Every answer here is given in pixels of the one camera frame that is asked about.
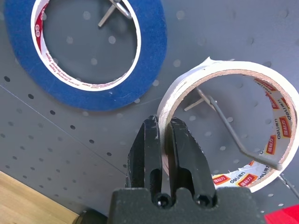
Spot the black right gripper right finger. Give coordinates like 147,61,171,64
166,117,217,208

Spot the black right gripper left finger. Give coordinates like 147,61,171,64
126,115,164,203

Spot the white tape roll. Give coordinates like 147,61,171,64
157,57,298,193

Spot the grey metal pegboard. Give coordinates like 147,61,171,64
0,0,299,224

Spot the long metal peg hook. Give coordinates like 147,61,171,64
98,0,133,28
184,88,283,170

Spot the blue tape roll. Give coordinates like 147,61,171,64
4,0,168,112

